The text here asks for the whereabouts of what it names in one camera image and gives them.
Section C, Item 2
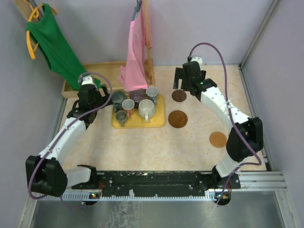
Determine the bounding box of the grey blue mug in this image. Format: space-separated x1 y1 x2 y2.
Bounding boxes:
146 86 159 104

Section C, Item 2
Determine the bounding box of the brown ridged wooden coaster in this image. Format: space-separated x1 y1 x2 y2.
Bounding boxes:
168 110 188 128

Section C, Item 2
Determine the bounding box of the large white mug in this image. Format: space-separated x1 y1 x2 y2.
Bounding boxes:
138 99 156 122

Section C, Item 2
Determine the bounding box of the light wooden coaster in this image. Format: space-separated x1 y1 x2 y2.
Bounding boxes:
209 132 227 148

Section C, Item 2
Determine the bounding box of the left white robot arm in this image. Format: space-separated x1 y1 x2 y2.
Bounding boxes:
25 82 111 200

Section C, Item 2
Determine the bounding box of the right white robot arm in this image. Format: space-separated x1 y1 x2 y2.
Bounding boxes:
173 61 264 188

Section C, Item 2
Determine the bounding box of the dark walnut coaster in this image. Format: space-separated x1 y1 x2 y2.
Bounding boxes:
171 90 187 102

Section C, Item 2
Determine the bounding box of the purple glass cup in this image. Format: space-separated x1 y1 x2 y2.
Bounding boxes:
129 89 145 108

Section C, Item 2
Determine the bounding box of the dark teal mug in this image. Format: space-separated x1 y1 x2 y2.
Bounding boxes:
112 91 126 113

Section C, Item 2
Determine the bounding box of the wooden tray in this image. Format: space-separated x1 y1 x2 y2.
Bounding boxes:
61 61 126 98

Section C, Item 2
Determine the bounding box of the small green grey mug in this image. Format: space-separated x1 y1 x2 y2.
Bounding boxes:
115 110 128 127

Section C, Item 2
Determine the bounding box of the pink lettered mug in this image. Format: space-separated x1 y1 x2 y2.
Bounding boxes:
122 99 135 118

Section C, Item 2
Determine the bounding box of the pink shirt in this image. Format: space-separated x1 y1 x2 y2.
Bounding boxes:
118 0 148 92

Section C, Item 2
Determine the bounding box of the yellow plastic tray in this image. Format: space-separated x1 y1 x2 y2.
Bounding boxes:
124 95 166 128

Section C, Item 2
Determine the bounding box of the yellow clothes hanger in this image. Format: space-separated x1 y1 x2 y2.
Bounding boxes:
23 0 46 59

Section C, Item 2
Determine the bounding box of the green shirt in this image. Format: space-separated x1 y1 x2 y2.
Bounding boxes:
26 3 86 90

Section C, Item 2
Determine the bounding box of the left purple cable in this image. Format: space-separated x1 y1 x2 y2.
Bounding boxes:
28 72 113 209

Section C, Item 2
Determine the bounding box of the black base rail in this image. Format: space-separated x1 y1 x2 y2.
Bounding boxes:
72 171 227 197

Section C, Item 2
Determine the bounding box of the aluminium frame rail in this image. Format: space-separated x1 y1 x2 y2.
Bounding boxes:
237 171 287 191

